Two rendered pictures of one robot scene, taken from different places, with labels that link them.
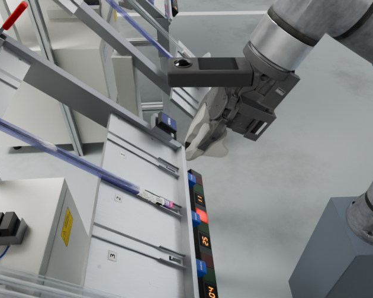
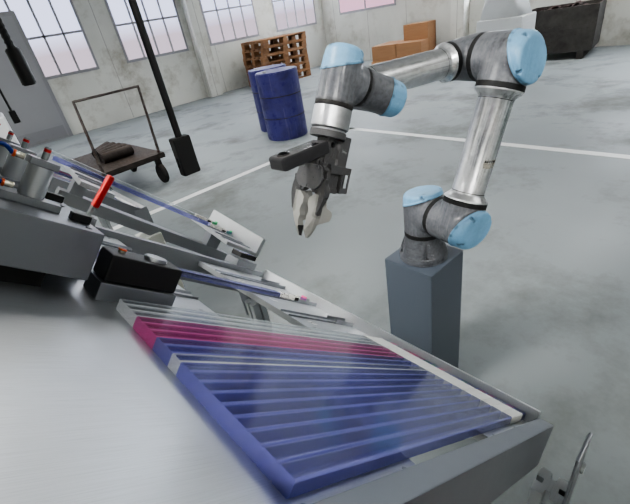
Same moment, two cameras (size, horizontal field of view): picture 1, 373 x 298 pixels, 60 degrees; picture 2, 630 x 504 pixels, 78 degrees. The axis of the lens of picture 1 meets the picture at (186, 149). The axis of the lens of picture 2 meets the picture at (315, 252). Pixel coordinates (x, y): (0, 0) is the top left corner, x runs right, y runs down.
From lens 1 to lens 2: 43 cm
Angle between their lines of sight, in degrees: 30
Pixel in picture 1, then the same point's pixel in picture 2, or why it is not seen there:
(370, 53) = (380, 104)
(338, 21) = (359, 91)
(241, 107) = (332, 168)
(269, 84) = (336, 149)
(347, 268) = (431, 295)
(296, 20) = (340, 97)
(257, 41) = (322, 120)
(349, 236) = (417, 270)
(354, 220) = (412, 258)
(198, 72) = (299, 152)
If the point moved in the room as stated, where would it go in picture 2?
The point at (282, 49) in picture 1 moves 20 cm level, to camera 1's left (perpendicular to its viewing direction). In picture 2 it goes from (340, 117) to (250, 151)
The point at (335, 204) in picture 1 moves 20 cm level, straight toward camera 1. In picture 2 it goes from (391, 260) to (406, 298)
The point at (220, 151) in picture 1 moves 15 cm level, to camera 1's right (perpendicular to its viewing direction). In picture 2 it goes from (327, 214) to (377, 188)
